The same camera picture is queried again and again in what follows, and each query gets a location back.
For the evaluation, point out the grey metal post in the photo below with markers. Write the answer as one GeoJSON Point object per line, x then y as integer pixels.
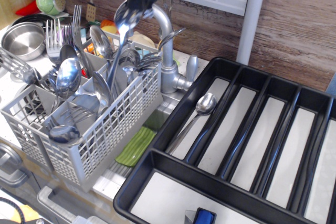
{"type": "Point", "coordinates": [251, 18]}

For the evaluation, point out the grey plastic cutlery basket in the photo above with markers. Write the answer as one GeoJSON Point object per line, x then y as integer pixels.
{"type": "Point", "coordinates": [101, 136]}

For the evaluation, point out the black cutlery tray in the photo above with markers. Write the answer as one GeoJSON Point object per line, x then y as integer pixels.
{"type": "Point", "coordinates": [266, 154]}

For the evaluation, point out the steel spoon in tray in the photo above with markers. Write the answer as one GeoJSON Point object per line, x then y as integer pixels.
{"type": "Point", "coordinates": [205, 105]}

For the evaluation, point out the green toy apple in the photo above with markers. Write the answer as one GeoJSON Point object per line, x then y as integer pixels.
{"type": "Point", "coordinates": [47, 7]}

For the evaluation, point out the steel spoon bowl front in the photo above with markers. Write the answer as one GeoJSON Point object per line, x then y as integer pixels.
{"type": "Point", "coordinates": [64, 134]}

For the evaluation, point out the tall steel fork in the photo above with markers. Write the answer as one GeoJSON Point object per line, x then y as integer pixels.
{"type": "Point", "coordinates": [76, 36]}

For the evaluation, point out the large steel spoon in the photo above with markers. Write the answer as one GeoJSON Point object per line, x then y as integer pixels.
{"type": "Point", "coordinates": [68, 77]}

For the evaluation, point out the round steel pan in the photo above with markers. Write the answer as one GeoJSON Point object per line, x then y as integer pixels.
{"type": "Point", "coordinates": [25, 40]}

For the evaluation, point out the steel slotted spatula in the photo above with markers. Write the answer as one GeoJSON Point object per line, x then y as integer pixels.
{"type": "Point", "coordinates": [19, 68]}

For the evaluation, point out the blue object at bottom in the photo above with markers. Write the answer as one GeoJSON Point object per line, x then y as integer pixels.
{"type": "Point", "coordinates": [204, 216]}

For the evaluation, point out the white plastic fork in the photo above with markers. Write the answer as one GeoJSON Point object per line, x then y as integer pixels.
{"type": "Point", "coordinates": [53, 40]}

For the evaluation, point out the red toy pepper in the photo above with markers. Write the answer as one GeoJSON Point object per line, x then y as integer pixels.
{"type": "Point", "coordinates": [30, 9]}

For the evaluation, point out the small steel spoon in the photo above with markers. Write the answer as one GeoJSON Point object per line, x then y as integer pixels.
{"type": "Point", "coordinates": [126, 18]}

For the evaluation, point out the silver toy faucet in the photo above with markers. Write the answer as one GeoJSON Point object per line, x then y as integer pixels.
{"type": "Point", "coordinates": [171, 79]}

